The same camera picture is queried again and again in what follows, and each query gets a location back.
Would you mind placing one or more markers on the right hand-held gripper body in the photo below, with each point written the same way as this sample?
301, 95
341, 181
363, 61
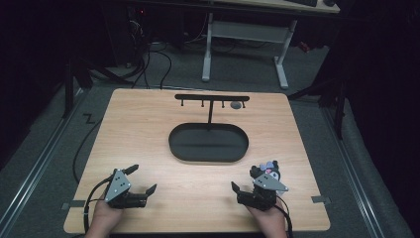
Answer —
264, 190

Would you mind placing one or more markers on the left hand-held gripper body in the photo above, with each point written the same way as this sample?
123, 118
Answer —
118, 188

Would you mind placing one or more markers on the black hook rack with tray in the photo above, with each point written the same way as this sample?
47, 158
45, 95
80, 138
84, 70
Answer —
208, 142

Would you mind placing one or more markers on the person's right hand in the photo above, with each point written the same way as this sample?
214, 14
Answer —
269, 219

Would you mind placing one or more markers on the person's left hand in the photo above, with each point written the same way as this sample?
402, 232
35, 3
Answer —
104, 216

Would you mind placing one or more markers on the grey tape strip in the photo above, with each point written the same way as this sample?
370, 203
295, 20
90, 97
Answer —
321, 199
73, 205

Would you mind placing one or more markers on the grey round table plug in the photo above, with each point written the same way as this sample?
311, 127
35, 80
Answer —
235, 105

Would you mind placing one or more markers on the black metal stand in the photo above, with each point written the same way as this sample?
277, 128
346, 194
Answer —
332, 95
79, 79

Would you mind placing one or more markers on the black computer tower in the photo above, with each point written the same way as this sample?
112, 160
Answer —
128, 36

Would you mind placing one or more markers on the white-framed desk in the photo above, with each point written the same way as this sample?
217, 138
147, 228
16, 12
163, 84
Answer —
247, 31

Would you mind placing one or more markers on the black keyboard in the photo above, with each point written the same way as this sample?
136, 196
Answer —
302, 2

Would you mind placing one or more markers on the black computer mouse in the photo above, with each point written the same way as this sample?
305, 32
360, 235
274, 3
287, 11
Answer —
329, 2

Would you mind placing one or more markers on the metal floor rail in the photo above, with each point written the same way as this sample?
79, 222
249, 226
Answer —
36, 168
351, 172

